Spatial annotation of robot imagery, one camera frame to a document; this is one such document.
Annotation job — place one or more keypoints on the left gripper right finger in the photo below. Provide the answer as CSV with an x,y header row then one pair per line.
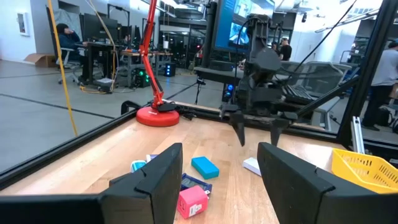
x,y
295,193

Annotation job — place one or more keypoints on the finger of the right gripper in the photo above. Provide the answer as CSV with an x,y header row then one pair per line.
x,y
276,129
238,124

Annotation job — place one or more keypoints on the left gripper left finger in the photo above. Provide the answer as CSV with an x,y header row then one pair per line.
x,y
155,186

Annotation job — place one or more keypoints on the pink wall charger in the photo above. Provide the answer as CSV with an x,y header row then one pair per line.
x,y
191,202

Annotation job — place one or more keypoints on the white rectangular box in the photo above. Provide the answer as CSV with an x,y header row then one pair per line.
x,y
251,165

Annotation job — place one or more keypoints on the teal rectangular box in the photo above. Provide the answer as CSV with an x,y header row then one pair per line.
x,y
205,168

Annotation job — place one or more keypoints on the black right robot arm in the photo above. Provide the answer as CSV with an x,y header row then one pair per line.
x,y
259,34

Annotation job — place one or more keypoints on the white office chair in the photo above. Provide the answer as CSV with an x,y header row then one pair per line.
x,y
73,67

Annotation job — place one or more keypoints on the black office desk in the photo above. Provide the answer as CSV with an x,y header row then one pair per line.
x,y
99,45

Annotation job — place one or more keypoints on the black computer blue light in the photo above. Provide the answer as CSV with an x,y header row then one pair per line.
x,y
228,91

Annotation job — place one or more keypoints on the dark blue screen device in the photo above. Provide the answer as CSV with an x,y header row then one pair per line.
x,y
194,183

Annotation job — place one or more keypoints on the distant standing person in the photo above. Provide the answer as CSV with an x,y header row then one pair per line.
x,y
285,51

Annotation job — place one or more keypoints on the black monitor stand desk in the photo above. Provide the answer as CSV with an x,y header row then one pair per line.
x,y
214,74

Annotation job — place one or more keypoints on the yellow slotted plastic basket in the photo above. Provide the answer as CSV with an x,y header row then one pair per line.
x,y
367,174

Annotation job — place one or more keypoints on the black lamp power adapter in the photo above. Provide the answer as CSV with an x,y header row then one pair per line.
x,y
166,107

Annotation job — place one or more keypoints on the silver aluminium extrusion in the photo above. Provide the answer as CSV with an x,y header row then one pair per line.
x,y
357,133

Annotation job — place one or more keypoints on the large lit computer monitor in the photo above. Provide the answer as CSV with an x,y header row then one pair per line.
x,y
227,28

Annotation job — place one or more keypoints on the black table clamp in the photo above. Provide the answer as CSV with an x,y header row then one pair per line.
x,y
126,105

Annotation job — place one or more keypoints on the computer tower blue lights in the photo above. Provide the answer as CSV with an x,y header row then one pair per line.
x,y
170,70

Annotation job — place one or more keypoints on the computer tower green lights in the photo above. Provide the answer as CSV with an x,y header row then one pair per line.
x,y
141,79

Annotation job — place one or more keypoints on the wooden workbench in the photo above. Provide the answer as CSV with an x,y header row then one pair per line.
x,y
146,53

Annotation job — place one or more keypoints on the black desktop monitors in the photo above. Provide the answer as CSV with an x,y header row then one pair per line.
x,y
99,28

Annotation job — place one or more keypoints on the seated person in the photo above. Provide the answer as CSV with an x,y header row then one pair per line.
x,y
66,40

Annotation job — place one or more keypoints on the cardboard box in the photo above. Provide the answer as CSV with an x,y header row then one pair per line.
x,y
40,59

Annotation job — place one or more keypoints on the cyan wall charger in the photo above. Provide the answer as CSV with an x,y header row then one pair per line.
x,y
136,166

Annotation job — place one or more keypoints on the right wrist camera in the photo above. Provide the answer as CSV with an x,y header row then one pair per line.
x,y
265,63

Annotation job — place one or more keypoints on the framed wall picture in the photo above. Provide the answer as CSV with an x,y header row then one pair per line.
x,y
22,23

